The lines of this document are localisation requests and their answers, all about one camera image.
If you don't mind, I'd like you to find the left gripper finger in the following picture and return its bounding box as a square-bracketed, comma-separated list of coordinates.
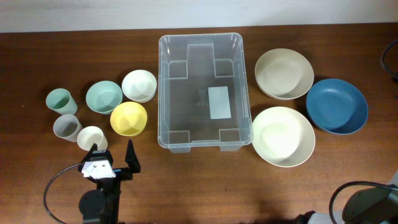
[125, 139, 141, 174]
[81, 143, 98, 164]

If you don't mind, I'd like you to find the cream cup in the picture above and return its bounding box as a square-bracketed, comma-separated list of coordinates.
[77, 126, 108, 151]

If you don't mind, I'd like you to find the cream plate bottom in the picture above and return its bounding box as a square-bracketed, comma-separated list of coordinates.
[252, 106, 316, 167]

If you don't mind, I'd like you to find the blue plate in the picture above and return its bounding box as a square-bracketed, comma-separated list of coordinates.
[306, 78, 369, 135]

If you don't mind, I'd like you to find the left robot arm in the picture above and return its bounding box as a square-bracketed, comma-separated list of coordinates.
[78, 140, 141, 223]

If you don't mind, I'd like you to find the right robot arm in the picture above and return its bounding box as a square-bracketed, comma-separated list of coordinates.
[293, 174, 397, 224]

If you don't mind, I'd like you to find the grey cup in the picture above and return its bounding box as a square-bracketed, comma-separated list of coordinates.
[53, 114, 83, 142]

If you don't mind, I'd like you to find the yellow small bowl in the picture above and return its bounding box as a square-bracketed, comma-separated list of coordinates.
[110, 101, 148, 136]

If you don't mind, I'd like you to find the mint green small bowl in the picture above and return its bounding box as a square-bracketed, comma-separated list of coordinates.
[85, 81, 123, 114]

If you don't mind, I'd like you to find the mint green cup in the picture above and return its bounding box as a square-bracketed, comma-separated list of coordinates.
[45, 88, 78, 115]

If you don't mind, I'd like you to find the white small bowl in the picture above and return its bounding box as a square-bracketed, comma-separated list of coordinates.
[121, 70, 157, 103]

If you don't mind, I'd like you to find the clear plastic storage bin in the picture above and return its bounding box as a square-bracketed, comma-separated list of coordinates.
[157, 32, 253, 153]

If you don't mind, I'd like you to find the white label in bin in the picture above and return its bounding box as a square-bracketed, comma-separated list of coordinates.
[208, 86, 231, 119]

